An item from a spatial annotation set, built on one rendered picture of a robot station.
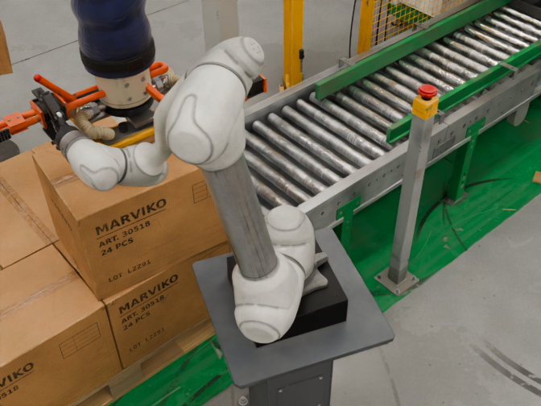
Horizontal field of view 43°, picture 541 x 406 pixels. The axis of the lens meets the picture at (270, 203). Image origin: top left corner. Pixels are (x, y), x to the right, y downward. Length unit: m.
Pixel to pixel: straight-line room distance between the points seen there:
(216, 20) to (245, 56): 2.27
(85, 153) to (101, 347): 0.95
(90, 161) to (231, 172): 0.52
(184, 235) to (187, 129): 1.18
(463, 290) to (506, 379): 0.47
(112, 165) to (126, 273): 0.68
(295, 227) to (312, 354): 0.40
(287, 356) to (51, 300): 0.94
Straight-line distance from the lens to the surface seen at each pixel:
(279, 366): 2.03
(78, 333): 2.53
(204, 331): 3.03
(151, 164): 1.95
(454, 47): 3.91
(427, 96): 2.56
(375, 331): 2.12
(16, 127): 2.15
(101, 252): 2.36
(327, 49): 4.86
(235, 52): 1.49
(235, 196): 1.53
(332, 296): 2.06
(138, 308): 2.61
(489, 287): 3.33
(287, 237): 1.86
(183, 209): 2.42
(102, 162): 1.88
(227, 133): 1.39
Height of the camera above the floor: 2.43
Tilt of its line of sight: 43 degrees down
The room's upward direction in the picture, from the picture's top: 1 degrees counter-clockwise
